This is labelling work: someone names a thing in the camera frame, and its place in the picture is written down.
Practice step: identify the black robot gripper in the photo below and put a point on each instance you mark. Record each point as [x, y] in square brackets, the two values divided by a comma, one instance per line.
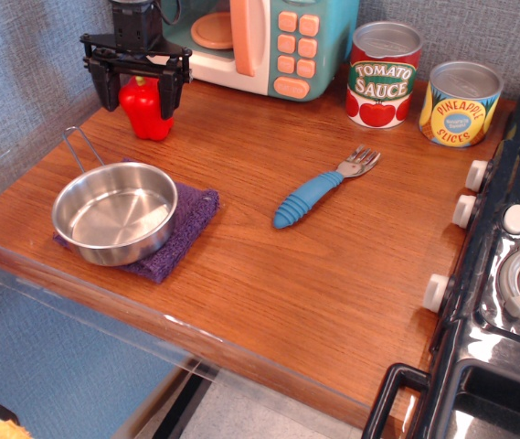
[137, 46]

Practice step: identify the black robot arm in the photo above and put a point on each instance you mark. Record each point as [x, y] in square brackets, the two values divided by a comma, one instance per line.
[134, 2]

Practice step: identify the tomato sauce can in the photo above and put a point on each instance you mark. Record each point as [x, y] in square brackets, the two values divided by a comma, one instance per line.
[382, 71]

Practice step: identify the white stove knob bottom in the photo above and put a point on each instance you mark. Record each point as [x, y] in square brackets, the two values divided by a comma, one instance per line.
[435, 291]

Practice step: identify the black toy stove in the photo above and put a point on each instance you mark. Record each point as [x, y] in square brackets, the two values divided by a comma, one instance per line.
[475, 350]

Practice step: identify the black oven door handle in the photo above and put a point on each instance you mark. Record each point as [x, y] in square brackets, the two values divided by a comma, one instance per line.
[398, 376]

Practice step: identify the red toy bell pepper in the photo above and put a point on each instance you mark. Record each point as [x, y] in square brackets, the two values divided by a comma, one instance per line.
[140, 100]

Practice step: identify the purple knitted cloth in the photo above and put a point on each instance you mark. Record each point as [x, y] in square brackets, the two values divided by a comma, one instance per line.
[196, 208]

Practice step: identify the white stove knob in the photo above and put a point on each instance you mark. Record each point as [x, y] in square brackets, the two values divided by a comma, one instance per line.
[463, 211]
[435, 291]
[476, 174]

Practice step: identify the stainless steel pan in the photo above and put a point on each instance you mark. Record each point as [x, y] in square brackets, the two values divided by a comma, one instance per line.
[116, 214]

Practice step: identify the pineapple slices can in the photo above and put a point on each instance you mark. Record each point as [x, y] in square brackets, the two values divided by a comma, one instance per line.
[459, 103]

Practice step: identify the teal toy microwave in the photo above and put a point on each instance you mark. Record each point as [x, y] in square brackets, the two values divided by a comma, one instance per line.
[284, 49]

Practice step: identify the white stove knob top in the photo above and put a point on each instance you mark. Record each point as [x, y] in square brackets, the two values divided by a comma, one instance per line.
[476, 174]

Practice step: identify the orange object bottom left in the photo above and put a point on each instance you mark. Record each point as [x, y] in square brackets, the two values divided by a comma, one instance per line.
[11, 430]

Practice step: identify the white stove knob middle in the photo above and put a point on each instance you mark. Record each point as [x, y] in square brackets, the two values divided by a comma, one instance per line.
[463, 211]

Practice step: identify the blue handled toy fork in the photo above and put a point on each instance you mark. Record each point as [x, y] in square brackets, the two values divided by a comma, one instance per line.
[299, 203]

